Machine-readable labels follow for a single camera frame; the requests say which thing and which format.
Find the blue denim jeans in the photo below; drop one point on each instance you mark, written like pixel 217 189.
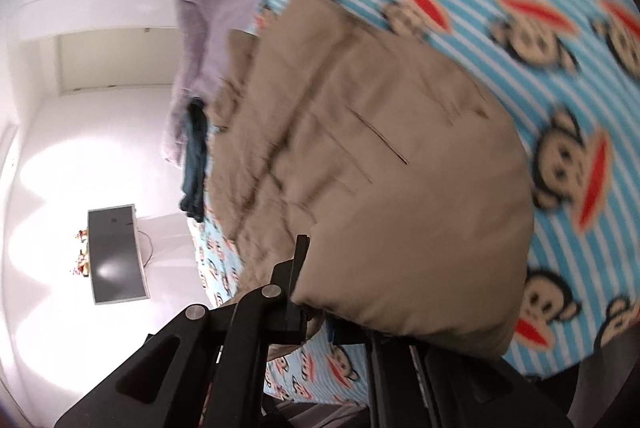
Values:
pixel 195 157

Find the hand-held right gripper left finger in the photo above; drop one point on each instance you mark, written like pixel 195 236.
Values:
pixel 287 293

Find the small colourful figurines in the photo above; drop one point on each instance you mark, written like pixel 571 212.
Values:
pixel 82 253

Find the wall-mounted flat screen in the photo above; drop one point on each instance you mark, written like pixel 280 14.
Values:
pixel 115 253

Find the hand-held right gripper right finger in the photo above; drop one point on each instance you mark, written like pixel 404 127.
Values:
pixel 340 333

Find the white door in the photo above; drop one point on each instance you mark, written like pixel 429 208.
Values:
pixel 115 62

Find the striped monkey print blanket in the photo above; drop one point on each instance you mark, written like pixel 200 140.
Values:
pixel 500 57

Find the brown puffer jacket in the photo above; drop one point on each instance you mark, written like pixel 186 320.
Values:
pixel 375 183

